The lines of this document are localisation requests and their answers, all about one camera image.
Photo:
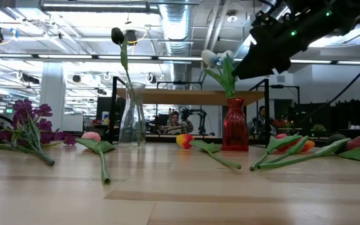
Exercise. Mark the background black robot arm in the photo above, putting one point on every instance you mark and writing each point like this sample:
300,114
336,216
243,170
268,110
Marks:
195,117

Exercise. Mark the black artificial tulip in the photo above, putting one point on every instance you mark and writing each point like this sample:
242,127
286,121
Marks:
334,138
117,35

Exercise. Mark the black background cabinets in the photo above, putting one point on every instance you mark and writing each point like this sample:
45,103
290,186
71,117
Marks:
355,115

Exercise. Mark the yellow-red artificial tulip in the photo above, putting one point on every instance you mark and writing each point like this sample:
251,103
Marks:
184,140

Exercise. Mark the clear glass vase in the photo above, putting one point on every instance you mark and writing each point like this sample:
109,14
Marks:
128,122

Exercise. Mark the white building column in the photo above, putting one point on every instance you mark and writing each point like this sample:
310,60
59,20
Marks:
52,93

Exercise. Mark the green exit sign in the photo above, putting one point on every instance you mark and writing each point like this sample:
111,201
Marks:
9,110

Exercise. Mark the person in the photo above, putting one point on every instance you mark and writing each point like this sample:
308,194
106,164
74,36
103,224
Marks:
175,122
261,120

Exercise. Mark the pink artificial tulip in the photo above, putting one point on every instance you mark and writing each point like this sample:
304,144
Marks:
91,136

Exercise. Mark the wooden shelf with black frame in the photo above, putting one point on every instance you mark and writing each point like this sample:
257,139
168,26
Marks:
183,97

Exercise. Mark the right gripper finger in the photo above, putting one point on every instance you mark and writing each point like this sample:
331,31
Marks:
255,62
283,61

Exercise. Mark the small green plant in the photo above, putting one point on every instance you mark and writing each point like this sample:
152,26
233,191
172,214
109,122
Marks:
319,127

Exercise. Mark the purple artificial flower bunch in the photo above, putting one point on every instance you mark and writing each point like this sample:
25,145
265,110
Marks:
22,107

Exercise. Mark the red glass vase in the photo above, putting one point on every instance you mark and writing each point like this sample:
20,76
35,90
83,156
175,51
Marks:
234,125

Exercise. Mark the long ceiling light strip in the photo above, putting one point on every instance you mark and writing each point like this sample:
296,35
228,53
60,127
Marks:
64,56

